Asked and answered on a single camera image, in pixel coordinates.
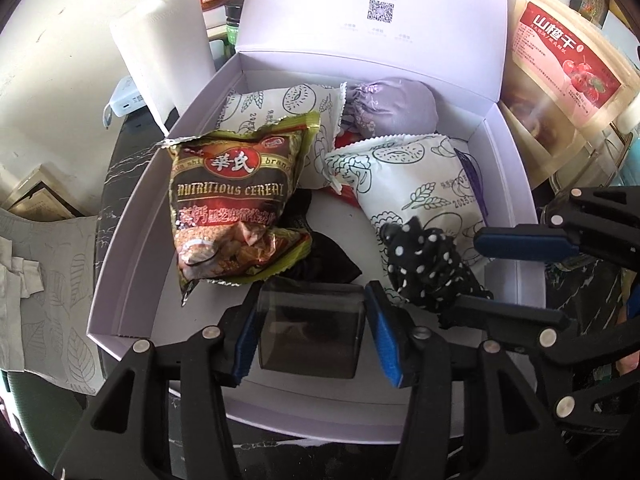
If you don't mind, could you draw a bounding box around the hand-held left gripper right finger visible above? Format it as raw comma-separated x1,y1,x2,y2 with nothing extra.
365,282,591,480

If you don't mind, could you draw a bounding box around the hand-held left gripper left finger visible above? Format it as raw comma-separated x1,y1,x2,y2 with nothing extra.
52,289,263,480

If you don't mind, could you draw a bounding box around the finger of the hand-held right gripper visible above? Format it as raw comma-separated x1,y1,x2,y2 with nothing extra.
472,187,640,264
440,294,640,431

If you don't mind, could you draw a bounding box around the smoky grey plastic cup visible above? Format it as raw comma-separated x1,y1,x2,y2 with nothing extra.
254,279,369,382

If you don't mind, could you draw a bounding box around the black polka-dot scrunchie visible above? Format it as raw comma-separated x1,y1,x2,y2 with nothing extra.
376,216,494,314

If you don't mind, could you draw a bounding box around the white printed bread packet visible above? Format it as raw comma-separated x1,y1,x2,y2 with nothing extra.
324,131,489,272
216,81,349,192

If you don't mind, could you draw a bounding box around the brown cereal packet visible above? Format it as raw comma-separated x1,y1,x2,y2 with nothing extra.
154,111,322,307

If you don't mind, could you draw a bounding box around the lavender sachet pouch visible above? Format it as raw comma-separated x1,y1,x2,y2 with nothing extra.
341,76,489,222

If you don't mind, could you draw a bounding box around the red snack packet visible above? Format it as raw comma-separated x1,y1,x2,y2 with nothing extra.
326,131,362,207

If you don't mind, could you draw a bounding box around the lavender gift box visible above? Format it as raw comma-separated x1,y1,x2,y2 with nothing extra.
86,0,549,449

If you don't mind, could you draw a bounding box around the red-label dried fruit pouch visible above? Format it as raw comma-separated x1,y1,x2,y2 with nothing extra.
499,0,639,189

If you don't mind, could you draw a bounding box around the grey leaf-pattern chair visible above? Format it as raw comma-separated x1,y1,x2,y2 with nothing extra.
0,206,102,397

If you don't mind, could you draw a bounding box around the green chair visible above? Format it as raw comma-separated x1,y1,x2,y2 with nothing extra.
0,366,102,480

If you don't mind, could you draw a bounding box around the grey garment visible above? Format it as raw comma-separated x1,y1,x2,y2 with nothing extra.
0,236,44,302

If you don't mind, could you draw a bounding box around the white power bank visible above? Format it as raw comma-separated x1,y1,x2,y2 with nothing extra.
101,75,152,129

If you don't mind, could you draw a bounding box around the white paper towel roll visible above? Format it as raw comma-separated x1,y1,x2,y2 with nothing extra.
108,0,219,137

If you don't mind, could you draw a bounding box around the green bottle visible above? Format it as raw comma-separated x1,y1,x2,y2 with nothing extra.
222,3,244,57

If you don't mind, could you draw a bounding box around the wooden frame panel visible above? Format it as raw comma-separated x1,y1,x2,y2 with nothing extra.
0,166,77,222

